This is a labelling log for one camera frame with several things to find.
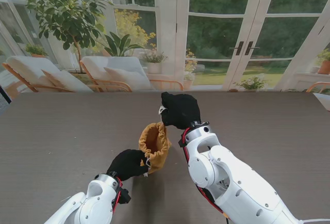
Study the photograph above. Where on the white paper sheet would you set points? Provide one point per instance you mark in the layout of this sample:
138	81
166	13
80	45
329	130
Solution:
323	101

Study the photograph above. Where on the black edge object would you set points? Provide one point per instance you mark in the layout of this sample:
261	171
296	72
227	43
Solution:
3	96

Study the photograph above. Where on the printed sunroom backdrop banner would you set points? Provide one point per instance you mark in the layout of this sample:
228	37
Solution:
165	33

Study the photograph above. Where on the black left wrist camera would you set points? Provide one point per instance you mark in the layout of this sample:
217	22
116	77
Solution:
125	196

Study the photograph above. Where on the white zip tie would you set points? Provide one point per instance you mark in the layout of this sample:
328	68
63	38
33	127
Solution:
314	220

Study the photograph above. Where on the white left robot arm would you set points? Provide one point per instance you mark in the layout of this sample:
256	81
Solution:
87	203

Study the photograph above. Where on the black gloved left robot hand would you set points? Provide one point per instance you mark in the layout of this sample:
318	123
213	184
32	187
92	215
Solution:
126	164

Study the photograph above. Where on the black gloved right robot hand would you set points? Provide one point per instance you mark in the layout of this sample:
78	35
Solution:
183	110

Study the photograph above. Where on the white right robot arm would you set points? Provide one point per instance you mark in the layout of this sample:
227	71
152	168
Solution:
232	172

